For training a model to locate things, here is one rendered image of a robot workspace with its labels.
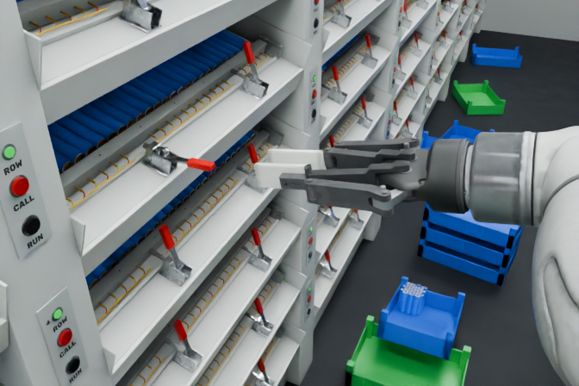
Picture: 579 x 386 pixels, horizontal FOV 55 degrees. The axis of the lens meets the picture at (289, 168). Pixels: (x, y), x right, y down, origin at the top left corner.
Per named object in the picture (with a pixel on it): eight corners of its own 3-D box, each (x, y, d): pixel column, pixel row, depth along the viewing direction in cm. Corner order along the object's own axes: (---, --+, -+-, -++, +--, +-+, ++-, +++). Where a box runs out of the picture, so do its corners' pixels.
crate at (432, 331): (397, 297, 183) (401, 275, 181) (460, 316, 176) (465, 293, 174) (376, 337, 155) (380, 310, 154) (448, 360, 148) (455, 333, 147)
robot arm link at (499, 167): (536, 196, 58) (476, 192, 61) (538, 115, 54) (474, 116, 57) (530, 246, 51) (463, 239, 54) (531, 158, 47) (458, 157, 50)
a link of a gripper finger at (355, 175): (413, 191, 59) (412, 199, 57) (311, 195, 62) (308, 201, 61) (410, 158, 57) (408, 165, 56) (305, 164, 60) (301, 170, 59)
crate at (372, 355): (466, 366, 159) (471, 346, 155) (454, 424, 143) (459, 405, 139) (366, 333, 170) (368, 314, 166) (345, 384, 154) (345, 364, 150)
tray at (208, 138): (296, 88, 108) (312, 45, 103) (77, 283, 61) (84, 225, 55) (210, 43, 112) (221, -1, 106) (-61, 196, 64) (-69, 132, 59)
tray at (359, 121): (381, 119, 183) (398, 84, 174) (311, 218, 135) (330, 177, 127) (326, 91, 186) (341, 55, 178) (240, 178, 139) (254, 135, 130)
